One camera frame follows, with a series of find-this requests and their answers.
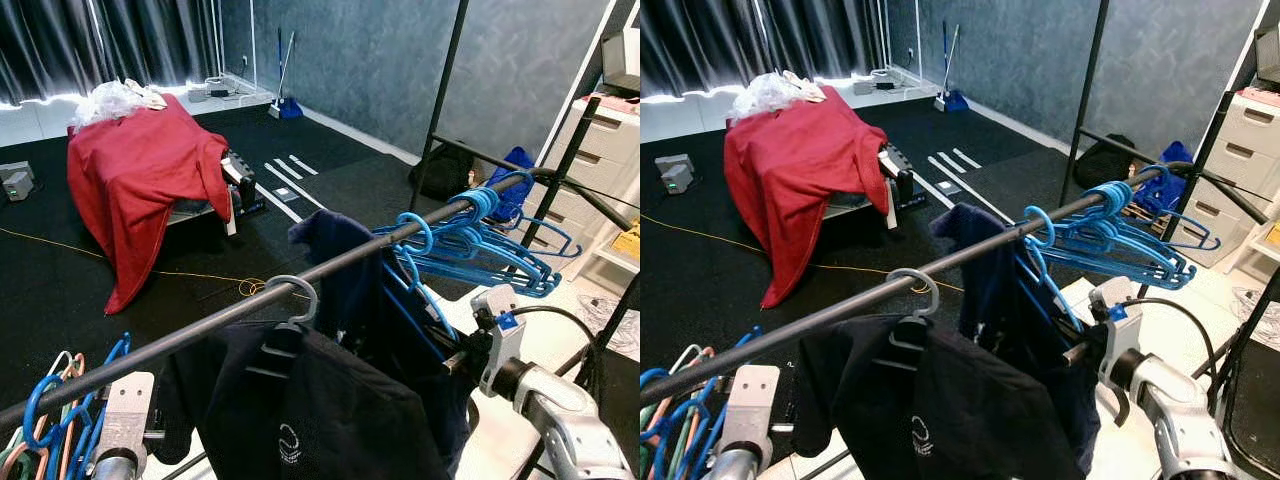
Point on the black backpack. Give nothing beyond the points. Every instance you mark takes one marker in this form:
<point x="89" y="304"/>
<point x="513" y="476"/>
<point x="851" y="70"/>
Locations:
<point x="1105" y="160"/>
<point x="445" y="170"/>

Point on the white box appliance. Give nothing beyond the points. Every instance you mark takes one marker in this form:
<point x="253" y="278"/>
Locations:
<point x="622" y="60"/>
<point x="1268" y="55"/>

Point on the black hanger grey hook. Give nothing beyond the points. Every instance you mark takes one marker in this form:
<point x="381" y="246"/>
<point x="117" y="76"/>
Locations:
<point x="312" y="300"/>
<point x="935" y="292"/>

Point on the blue broom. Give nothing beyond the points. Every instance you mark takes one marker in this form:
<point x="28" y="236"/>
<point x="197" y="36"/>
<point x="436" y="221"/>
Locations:
<point x="288" y="108"/>
<point x="952" y="100"/>

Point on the small grey box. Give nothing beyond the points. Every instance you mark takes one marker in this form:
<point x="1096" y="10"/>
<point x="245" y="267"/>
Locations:
<point x="676" y="175"/>
<point x="15" y="180"/>

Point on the white power strip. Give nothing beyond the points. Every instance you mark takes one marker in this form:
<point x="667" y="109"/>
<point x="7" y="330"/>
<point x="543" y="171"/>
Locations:
<point x="880" y="82"/>
<point x="215" y="90"/>

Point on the thin blue hanger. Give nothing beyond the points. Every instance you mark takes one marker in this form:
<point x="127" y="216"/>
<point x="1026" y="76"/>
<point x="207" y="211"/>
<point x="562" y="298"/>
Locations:
<point x="680" y="420"/>
<point x="28" y="415"/>

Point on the red cloth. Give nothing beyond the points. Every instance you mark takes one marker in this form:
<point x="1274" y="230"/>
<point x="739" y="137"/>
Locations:
<point x="800" y="170"/>
<point x="140" y="180"/>

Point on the thin green hanger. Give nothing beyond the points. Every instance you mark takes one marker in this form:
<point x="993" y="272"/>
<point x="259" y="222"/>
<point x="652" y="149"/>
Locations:
<point x="62" y="440"/>
<point x="655" y="445"/>

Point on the black shirt round logo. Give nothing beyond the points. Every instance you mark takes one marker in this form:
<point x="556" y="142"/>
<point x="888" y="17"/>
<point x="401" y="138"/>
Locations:
<point x="960" y="420"/>
<point x="330" y="420"/>

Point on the white plastic bag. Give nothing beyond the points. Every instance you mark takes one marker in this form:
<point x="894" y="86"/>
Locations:
<point x="110" y="100"/>
<point x="770" y="95"/>

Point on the blue fabric bag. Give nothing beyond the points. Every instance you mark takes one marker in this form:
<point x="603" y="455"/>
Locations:
<point x="1165" y="185"/>
<point x="515" y="185"/>

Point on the blue plastic hanger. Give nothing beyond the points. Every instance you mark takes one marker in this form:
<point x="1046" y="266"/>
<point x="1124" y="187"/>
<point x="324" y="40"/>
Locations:
<point x="1110" y="200"/>
<point x="1130" y="255"/>
<point x="530" y="285"/>
<point x="500" y="262"/>
<point x="1165" y="275"/>
<point x="429" y="238"/>
<point x="480" y="205"/>
<point x="1050" y="228"/>

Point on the yellow box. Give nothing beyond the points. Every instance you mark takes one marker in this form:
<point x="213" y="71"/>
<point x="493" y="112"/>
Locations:
<point x="628" y="243"/>
<point x="1273" y="236"/>

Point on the navy knit garment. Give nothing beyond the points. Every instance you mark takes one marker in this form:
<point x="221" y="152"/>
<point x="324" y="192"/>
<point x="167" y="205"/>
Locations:
<point x="990" y="270"/>
<point x="350" y="270"/>

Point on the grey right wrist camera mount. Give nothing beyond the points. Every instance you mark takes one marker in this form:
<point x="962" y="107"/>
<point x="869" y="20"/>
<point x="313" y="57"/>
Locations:
<point x="1118" y="335"/>
<point x="498" y="340"/>

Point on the black white machine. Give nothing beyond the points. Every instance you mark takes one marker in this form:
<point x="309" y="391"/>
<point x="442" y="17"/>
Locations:
<point x="240" y="175"/>
<point x="895" y="165"/>

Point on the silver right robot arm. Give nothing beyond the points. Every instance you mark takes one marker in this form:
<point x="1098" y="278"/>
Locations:
<point x="1180" y="410"/>
<point x="565" y="420"/>

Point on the black curtain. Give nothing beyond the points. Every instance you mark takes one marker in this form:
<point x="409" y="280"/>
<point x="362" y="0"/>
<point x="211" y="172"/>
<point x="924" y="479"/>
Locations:
<point x="760" y="40"/>
<point x="100" y="40"/>

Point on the long white floor tape strip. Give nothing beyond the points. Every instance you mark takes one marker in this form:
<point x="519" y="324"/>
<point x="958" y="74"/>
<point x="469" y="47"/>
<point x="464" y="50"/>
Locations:
<point x="960" y="181"/>
<point x="290" y="185"/>

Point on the white drawer cabinet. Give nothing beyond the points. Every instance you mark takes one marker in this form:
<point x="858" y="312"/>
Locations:
<point x="600" y="150"/>
<point x="1240" y="150"/>

